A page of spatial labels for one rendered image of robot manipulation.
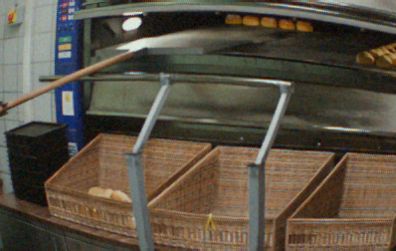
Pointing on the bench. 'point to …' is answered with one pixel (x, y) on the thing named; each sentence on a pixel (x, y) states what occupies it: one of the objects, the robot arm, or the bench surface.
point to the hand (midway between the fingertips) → (2, 109)
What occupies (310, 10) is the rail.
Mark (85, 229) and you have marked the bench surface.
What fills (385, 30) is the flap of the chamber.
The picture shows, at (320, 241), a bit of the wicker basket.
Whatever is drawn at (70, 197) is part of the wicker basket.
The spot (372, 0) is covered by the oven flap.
